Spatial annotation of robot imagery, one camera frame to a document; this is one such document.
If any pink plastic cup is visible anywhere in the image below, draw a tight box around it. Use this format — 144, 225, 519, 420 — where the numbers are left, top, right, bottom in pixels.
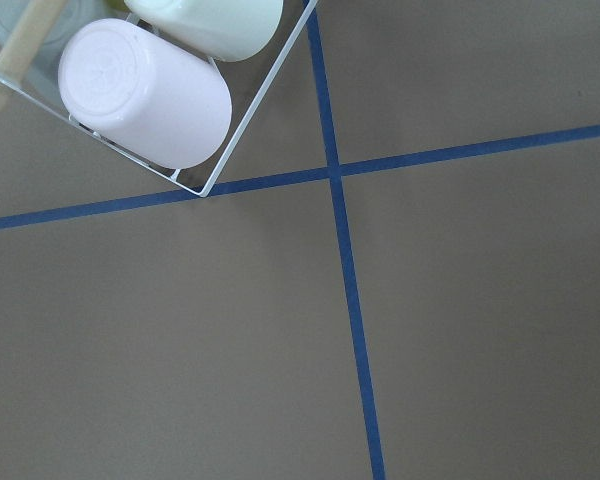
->
58, 19, 232, 169

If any cream white plastic cup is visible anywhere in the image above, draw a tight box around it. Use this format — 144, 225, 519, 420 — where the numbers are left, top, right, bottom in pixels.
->
125, 0, 284, 62

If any grey blue plastic cup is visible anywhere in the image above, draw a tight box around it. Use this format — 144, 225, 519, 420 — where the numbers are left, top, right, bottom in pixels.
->
0, 1, 114, 108

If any white wire cup rack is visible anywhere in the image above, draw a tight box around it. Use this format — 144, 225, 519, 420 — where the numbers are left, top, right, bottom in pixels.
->
11, 1, 316, 197

